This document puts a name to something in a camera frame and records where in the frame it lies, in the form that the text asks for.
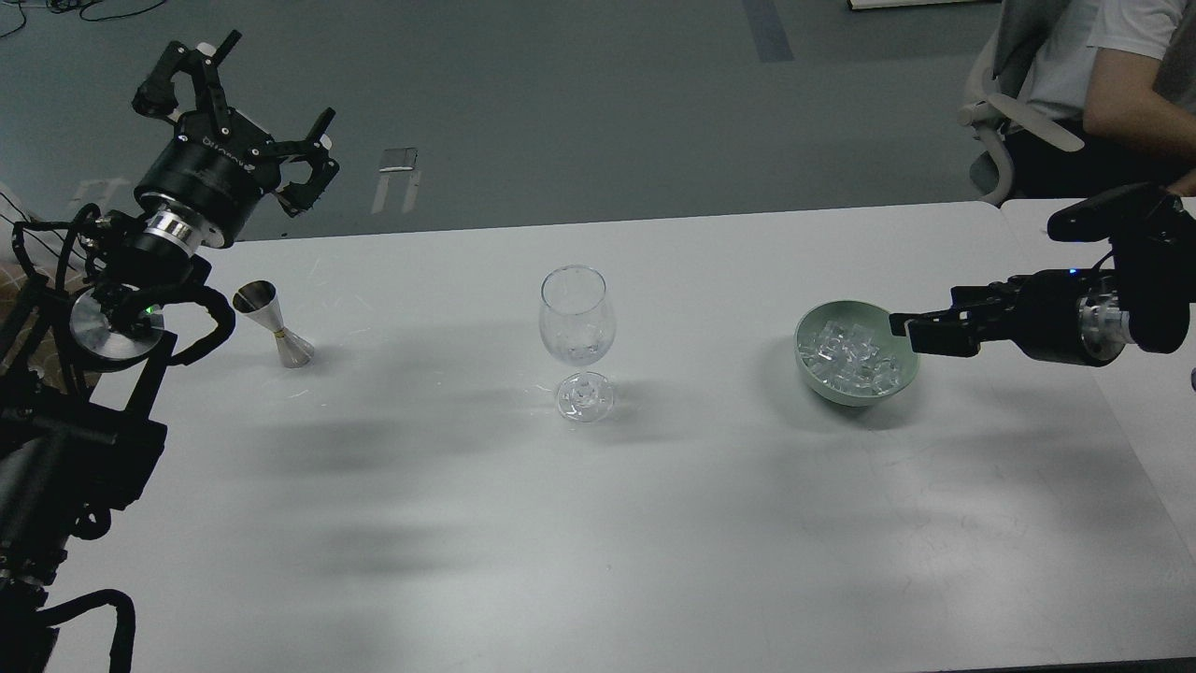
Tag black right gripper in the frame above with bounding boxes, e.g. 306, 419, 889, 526
890, 269, 1122, 367

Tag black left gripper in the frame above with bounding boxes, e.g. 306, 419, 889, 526
132, 30, 340, 249

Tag steel cocktail jigger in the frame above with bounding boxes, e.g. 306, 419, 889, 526
232, 279, 315, 369

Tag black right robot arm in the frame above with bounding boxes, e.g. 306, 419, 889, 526
889, 183, 1192, 367

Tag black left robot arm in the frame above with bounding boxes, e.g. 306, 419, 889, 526
1, 31, 340, 672

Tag pile of clear ice cubes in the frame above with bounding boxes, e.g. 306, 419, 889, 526
797, 320, 916, 399

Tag clear wine glass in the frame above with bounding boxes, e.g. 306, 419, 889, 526
538, 265, 617, 422

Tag green ceramic bowl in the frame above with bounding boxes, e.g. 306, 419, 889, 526
793, 301, 921, 408

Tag white office chair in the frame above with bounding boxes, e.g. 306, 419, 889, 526
957, 1, 1084, 206

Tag seated person in white shirt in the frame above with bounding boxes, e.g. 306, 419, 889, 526
1003, 1, 1195, 197

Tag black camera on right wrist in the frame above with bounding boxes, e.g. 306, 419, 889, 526
1047, 182, 1182, 243

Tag black cable on floor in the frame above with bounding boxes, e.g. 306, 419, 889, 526
0, 0, 173, 38

